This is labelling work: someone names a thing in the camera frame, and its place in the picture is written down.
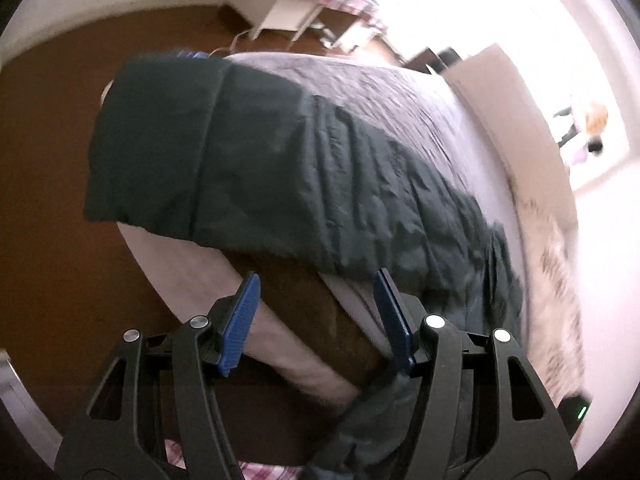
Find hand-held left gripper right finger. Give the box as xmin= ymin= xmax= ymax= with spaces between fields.
xmin=372 ymin=267 xmax=578 ymax=480

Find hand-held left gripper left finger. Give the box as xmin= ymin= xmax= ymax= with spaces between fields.
xmin=54 ymin=271 xmax=262 ymax=480

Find dark green puffer jacket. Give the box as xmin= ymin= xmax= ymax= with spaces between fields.
xmin=82 ymin=52 xmax=528 ymax=480

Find floral leaf print pillow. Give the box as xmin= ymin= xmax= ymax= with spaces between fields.
xmin=515 ymin=195 xmax=588 ymax=401

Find bed with grey sheet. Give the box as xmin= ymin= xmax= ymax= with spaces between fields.
xmin=100 ymin=50 xmax=588 ymax=411

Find beige headboard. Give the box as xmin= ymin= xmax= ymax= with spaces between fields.
xmin=445 ymin=44 xmax=581 ymax=231

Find dark furniture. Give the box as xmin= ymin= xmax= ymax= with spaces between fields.
xmin=404 ymin=47 xmax=461 ymax=76

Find orange object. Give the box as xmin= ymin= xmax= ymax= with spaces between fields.
xmin=580 ymin=102 xmax=608 ymax=133

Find white desk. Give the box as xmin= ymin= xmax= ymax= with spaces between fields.
xmin=220 ymin=0 xmax=386 ymax=56

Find white cable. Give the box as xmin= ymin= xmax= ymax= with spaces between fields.
xmin=210 ymin=29 xmax=253 ymax=57

